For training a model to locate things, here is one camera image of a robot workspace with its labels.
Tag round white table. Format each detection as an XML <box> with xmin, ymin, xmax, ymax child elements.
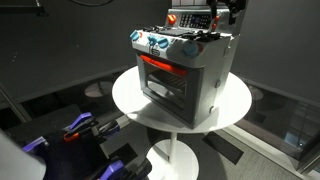
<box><xmin>112</xmin><ymin>67</ymin><xmax>252</xmax><ymax>180</ymax></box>

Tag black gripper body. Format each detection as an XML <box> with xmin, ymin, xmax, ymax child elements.
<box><xmin>225</xmin><ymin>0</ymin><xmax>247</xmax><ymax>24</ymax></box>

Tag blue stove knob middle right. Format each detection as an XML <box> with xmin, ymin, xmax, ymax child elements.
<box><xmin>157</xmin><ymin>38</ymin><xmax>169</xmax><ymax>48</ymax></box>

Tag grey toy stove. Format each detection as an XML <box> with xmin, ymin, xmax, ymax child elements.
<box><xmin>130</xmin><ymin>0</ymin><xmax>248</xmax><ymax>128</ymax></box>

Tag white rounded object corner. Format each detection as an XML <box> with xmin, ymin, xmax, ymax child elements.
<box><xmin>0</xmin><ymin>131</ymin><xmax>46</xmax><ymax>180</ymax></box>

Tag purple clamp lower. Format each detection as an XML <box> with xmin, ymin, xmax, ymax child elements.
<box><xmin>97</xmin><ymin>158</ymin><xmax>152</xmax><ymax>180</ymax></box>

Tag blue stove knob middle left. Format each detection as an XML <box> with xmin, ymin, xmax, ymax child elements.
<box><xmin>147</xmin><ymin>36</ymin><xmax>158</xmax><ymax>46</ymax></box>

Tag orange oven door handle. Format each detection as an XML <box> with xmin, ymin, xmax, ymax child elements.
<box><xmin>140</xmin><ymin>55</ymin><xmax>187</xmax><ymax>76</ymax></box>

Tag blue stove knob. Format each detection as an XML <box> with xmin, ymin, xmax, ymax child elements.
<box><xmin>147</xmin><ymin>36</ymin><xmax>158</xmax><ymax>46</ymax></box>
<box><xmin>183</xmin><ymin>42</ymin><xmax>199</xmax><ymax>58</ymax></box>
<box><xmin>130</xmin><ymin>30</ymin><xmax>140</xmax><ymax>41</ymax></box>
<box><xmin>157</xmin><ymin>38</ymin><xmax>169</xmax><ymax>48</ymax></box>

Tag large red round knob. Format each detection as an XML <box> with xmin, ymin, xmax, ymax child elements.
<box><xmin>167</xmin><ymin>14</ymin><xmax>177</xmax><ymax>25</ymax></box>

